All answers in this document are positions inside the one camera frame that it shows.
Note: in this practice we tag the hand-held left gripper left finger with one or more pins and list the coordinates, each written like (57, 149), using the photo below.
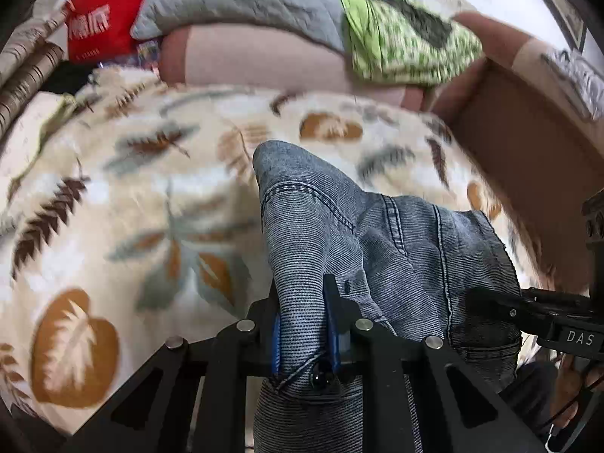
(276, 339)

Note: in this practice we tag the grey patterned cloth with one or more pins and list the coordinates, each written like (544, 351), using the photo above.
(575, 80)

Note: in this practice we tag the brown striped folded quilt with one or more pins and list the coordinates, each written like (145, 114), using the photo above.
(28, 71)

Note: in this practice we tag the person's right hand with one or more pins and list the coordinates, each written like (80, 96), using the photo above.
(571, 387)

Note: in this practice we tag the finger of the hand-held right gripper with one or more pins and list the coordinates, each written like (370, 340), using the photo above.
(500, 306)

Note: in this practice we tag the blue denim pants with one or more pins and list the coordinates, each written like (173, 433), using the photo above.
(377, 245)

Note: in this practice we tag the leaf print fleece blanket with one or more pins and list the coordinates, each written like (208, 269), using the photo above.
(118, 198)

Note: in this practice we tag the red shopping bag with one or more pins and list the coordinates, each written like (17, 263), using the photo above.
(108, 9)

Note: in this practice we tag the green patterned cloth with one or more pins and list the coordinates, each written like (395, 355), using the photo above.
(401, 56)

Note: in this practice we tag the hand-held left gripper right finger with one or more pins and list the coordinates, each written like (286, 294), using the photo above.
(332, 335)

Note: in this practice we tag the colourful small packet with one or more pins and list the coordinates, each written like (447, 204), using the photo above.
(147, 54)

